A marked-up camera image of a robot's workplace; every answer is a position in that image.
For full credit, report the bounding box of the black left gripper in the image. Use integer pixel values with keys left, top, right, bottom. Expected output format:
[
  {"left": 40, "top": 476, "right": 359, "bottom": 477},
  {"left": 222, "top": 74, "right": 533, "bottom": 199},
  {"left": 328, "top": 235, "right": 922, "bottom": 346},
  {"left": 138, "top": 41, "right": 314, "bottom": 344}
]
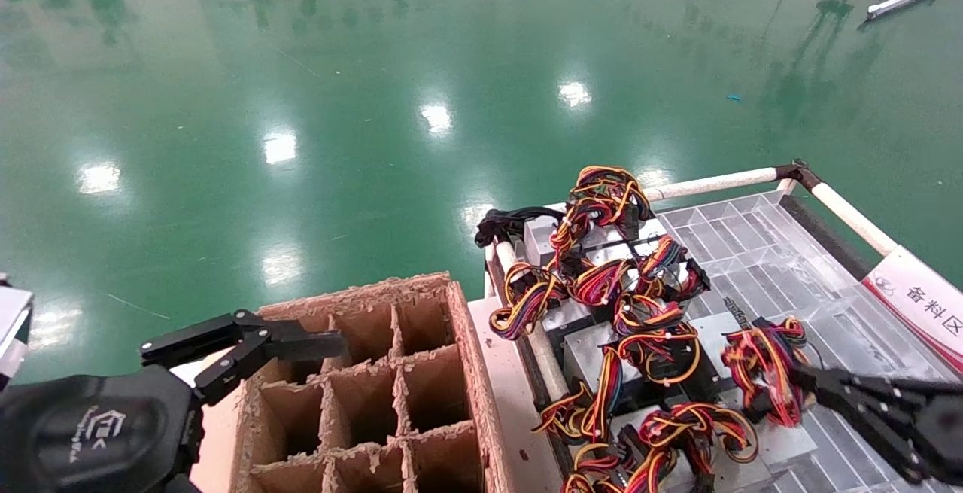
[{"left": 0, "top": 367, "right": 204, "bottom": 493}]

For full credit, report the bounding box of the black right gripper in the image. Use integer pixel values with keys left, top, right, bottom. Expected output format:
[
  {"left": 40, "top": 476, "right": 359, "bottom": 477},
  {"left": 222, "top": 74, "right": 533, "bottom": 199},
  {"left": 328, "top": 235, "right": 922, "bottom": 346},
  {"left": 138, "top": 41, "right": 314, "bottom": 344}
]
[{"left": 799, "top": 369, "right": 963, "bottom": 488}]

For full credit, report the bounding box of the clear plastic divider tray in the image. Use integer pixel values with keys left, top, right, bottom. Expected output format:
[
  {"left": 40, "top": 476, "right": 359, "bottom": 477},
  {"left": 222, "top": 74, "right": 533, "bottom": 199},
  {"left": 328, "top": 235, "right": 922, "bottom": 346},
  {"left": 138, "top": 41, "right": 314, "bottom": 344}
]
[{"left": 656, "top": 190, "right": 963, "bottom": 493}]

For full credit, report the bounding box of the black cable bundle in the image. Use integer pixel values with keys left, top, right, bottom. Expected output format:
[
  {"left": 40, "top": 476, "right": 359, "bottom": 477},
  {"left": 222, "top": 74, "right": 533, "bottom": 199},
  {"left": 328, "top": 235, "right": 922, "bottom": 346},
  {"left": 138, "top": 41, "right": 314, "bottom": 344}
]
[{"left": 475, "top": 205, "right": 567, "bottom": 250}]

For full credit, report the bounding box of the brown cardboard divider box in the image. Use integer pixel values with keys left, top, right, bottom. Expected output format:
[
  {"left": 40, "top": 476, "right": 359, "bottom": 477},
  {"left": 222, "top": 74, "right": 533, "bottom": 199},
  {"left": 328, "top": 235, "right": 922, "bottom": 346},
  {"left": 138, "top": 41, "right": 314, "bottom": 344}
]
[{"left": 227, "top": 273, "right": 514, "bottom": 493}]

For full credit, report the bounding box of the white red rack sign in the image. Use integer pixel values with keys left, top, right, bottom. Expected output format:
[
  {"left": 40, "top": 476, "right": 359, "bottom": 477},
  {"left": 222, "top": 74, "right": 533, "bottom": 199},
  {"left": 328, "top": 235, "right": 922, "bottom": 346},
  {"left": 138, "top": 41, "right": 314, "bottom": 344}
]
[{"left": 861, "top": 246, "right": 963, "bottom": 373}]

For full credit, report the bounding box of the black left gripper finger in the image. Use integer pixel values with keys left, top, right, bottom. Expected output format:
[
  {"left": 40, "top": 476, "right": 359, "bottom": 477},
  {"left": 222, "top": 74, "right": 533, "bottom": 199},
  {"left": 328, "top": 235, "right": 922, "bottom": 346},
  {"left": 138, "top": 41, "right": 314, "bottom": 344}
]
[{"left": 139, "top": 310, "right": 349, "bottom": 406}]

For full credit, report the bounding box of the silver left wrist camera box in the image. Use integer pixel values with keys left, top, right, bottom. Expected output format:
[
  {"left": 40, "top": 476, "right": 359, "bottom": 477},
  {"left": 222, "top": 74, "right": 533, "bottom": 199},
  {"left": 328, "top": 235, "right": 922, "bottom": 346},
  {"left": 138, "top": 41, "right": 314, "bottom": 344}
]
[{"left": 0, "top": 276, "right": 33, "bottom": 392}]

